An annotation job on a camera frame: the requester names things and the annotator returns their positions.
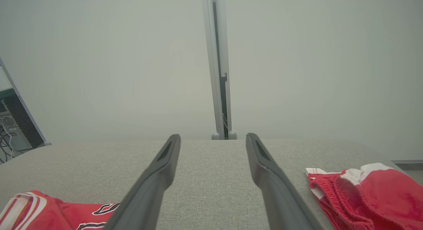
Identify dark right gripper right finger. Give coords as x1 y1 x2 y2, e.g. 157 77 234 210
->
246 133 323 230

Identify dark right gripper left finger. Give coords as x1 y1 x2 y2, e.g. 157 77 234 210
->
104 134 181 230

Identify red jersey with white stripes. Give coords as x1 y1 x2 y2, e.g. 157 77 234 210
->
0 190 121 230

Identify red shorts with white trim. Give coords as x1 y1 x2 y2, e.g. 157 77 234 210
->
306 163 423 230

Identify black computer tower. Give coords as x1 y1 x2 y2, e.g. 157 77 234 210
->
0 88 45 152

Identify white cable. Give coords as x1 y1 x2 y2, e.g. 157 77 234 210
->
0 123 16 164

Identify grey partition post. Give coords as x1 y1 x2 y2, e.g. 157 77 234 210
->
201 0 238 140

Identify grey metal frame leg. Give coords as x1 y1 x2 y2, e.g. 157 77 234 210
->
0 57 52 147

